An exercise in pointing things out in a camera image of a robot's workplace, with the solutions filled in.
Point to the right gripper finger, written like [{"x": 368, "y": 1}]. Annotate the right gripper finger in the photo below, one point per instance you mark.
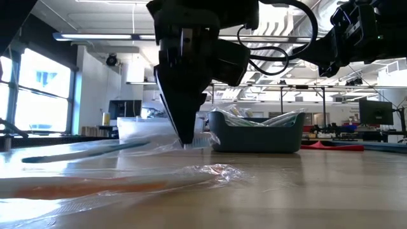
[{"x": 322, "y": 51}]

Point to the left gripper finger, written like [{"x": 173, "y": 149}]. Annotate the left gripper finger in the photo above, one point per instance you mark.
[{"x": 184, "y": 108}]

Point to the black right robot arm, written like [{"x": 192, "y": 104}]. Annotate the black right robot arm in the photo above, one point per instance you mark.
[{"x": 394, "y": 25}]

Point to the clear frosted plastic bin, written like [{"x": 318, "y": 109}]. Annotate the clear frosted plastic bin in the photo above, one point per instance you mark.
[{"x": 143, "y": 127}]

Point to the black monitor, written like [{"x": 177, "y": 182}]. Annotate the black monitor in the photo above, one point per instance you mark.
[
  {"x": 376, "y": 111},
  {"x": 125, "y": 109}
]

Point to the grey-blue plastic bin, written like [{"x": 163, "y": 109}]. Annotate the grey-blue plastic bin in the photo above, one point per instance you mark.
[{"x": 254, "y": 136}]

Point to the yellow cylinder container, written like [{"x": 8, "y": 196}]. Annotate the yellow cylinder container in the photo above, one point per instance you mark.
[{"x": 106, "y": 119}]

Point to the red cloth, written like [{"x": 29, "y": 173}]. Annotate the red cloth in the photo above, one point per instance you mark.
[{"x": 330, "y": 147}]

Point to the black background rig frame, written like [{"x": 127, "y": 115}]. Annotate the black background rig frame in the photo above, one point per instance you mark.
[
  {"x": 212, "y": 95},
  {"x": 302, "y": 86}
]

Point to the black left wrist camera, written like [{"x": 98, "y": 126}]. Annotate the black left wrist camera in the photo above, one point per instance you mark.
[{"x": 233, "y": 62}]

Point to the black frame-mounted camera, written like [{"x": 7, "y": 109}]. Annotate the black frame-mounted camera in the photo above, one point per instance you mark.
[{"x": 111, "y": 59}]

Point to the black aluminium frame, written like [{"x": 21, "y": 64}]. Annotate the black aluminium frame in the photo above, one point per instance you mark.
[{"x": 95, "y": 36}]

